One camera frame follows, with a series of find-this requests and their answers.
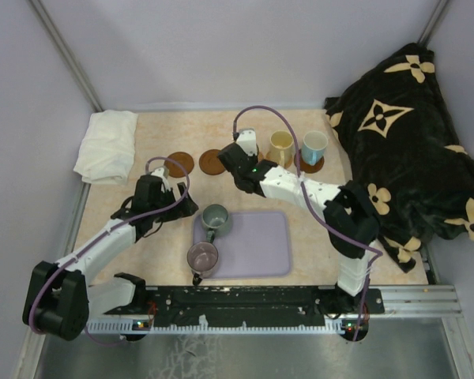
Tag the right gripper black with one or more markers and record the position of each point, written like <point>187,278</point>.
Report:
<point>254,159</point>

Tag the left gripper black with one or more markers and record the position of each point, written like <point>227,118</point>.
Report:
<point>187,208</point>

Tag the cream mug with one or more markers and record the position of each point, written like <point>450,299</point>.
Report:
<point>281,140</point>

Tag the grey green mug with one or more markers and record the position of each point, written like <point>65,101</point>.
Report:
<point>216,220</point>

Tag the dark brown wooden coaster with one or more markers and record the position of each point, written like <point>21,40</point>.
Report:
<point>307,168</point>

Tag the white light-blue mug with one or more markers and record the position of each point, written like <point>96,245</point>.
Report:
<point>314,145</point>

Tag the purple mug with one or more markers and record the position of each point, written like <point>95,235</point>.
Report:
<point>203,260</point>

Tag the woven rattan coaster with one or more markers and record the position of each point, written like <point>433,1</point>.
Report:
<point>281,158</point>

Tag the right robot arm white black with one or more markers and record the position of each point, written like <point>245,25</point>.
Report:
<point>343,210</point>

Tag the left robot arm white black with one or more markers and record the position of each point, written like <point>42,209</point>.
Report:
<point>61,297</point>

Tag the white folded cloth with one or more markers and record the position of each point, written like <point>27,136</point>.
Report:
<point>107,151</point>

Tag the lavender plastic tray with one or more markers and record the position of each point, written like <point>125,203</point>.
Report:
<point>257,246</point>

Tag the black floral blanket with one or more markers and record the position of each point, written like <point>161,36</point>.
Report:
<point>403,149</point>

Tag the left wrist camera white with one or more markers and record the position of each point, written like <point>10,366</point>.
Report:
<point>162,173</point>

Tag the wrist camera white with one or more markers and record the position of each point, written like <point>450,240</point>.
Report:
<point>247,140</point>
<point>162,173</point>

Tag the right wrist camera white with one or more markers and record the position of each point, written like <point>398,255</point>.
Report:
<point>247,140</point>

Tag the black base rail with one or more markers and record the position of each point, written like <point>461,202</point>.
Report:
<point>262,306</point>

